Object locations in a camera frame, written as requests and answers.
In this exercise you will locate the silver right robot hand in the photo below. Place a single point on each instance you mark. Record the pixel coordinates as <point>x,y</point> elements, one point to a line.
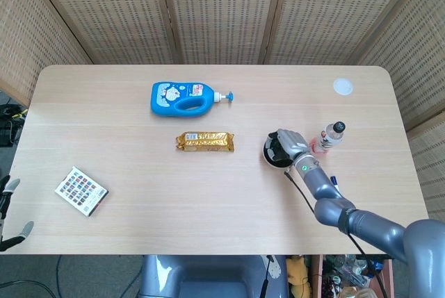
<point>292,141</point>

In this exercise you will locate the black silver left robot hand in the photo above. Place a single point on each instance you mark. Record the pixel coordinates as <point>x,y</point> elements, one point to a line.
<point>5,194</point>

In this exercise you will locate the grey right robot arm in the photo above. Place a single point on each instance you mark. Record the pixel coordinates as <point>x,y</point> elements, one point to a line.
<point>368,223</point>

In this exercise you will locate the black round bowl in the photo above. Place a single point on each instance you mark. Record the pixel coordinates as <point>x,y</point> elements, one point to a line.
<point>273,164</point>

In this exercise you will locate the clear drink bottle black cap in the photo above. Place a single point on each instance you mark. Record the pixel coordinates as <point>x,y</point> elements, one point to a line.
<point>330,136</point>

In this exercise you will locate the blue pump detergent bottle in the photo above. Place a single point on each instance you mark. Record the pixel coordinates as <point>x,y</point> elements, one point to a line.
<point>167,98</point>

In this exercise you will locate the white marker blue cap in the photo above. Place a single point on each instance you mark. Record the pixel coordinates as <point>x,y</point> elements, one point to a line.
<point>334,182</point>

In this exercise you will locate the black floor equipment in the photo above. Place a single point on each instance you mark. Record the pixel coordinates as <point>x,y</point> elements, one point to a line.
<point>7,134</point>

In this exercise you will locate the white plastic cup lid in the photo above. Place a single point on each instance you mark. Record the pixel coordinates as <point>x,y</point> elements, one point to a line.
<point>343,87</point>

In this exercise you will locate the colourful printed card box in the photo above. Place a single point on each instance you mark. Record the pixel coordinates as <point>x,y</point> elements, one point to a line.
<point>81,190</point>

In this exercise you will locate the gold cookie package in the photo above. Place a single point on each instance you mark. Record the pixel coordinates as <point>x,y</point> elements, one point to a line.
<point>205,141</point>

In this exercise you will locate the yellow plush toy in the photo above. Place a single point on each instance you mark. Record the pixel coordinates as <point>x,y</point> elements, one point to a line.
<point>297,273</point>

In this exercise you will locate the brown wooden crate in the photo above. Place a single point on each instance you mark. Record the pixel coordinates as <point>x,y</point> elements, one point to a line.
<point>315,273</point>

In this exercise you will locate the woven bamboo folding screen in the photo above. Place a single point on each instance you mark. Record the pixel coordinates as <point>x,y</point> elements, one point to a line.
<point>222,16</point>

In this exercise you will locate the grey robot torso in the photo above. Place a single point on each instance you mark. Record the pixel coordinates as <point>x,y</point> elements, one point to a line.
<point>208,277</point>

